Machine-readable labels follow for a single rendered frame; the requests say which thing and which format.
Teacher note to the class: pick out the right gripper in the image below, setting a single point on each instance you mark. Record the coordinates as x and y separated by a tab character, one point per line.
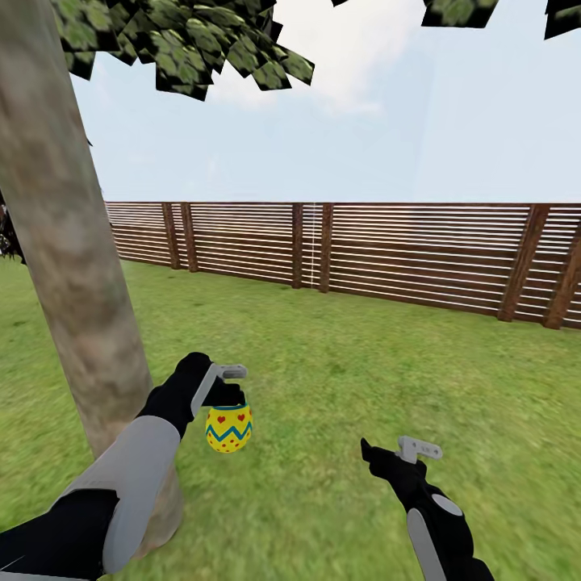
386	465

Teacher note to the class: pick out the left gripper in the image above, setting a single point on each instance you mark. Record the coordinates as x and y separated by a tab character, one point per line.
228	395

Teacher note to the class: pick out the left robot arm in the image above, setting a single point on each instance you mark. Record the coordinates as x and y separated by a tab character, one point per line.
97	523

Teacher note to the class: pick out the easter egg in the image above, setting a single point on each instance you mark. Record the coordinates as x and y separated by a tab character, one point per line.
229	427

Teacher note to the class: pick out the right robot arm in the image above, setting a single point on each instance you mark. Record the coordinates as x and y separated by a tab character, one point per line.
440	536

